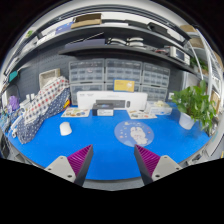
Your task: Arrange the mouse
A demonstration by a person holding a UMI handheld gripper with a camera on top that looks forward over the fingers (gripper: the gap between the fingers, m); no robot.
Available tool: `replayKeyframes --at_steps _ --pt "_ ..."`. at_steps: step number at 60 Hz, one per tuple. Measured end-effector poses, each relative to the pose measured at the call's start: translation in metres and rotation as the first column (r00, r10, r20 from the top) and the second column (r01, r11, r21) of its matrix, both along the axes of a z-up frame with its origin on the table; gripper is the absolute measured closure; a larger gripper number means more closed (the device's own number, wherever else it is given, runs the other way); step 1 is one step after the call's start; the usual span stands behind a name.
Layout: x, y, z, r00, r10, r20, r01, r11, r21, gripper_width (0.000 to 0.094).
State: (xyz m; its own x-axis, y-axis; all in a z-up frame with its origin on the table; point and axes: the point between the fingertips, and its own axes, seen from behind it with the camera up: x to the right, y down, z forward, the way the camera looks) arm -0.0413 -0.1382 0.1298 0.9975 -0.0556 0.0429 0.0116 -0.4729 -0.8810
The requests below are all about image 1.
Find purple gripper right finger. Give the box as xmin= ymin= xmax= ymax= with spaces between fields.
xmin=134 ymin=145 xmax=182 ymax=185

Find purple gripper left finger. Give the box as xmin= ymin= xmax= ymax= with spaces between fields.
xmin=45 ymin=145 xmax=93 ymax=186

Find white computer mouse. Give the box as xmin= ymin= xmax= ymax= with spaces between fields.
xmin=59 ymin=122 xmax=72 ymax=136

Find blue desk mat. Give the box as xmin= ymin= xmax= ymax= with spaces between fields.
xmin=9 ymin=109 xmax=210 ymax=180

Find illustrated card right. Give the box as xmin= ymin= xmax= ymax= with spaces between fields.
xmin=127 ymin=110 xmax=156 ymax=119

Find illustrated card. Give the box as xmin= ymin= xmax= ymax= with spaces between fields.
xmin=127 ymin=110 xmax=156 ymax=119
xmin=62 ymin=107 xmax=90 ymax=118

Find illustrated card left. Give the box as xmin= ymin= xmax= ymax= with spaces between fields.
xmin=62 ymin=107 xmax=90 ymax=118

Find white tissue box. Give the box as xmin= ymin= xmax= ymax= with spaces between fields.
xmin=145 ymin=101 xmax=172 ymax=115

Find small black and white box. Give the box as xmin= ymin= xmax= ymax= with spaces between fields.
xmin=92 ymin=104 xmax=114 ymax=116

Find patterned fabric covered object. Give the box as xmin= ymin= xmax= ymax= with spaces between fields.
xmin=17 ymin=76 xmax=70 ymax=144

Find long white keyboard box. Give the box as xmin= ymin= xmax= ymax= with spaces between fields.
xmin=77 ymin=91 xmax=147 ymax=110

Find green potted plant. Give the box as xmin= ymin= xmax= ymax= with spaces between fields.
xmin=172 ymin=80 xmax=216 ymax=135

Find yellow envelope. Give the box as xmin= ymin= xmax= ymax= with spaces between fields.
xmin=114 ymin=79 xmax=135 ymax=92

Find purple object at left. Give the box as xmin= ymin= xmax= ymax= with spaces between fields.
xmin=9 ymin=96 xmax=19 ymax=111

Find grey drawer organizer cabinets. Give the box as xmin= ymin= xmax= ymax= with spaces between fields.
xmin=69 ymin=58 xmax=170 ymax=105

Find white plastic crate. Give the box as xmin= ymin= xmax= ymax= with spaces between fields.
xmin=39 ymin=68 xmax=60 ymax=87

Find white device on shelf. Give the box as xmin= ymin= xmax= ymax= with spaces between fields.
xmin=169 ymin=46 xmax=190 ymax=65

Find cardboard box on shelf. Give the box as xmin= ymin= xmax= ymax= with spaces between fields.
xmin=71 ymin=13 xmax=102 ymax=29

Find black wall shelf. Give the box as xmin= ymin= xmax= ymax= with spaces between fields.
xmin=58 ymin=45 xmax=194 ymax=74

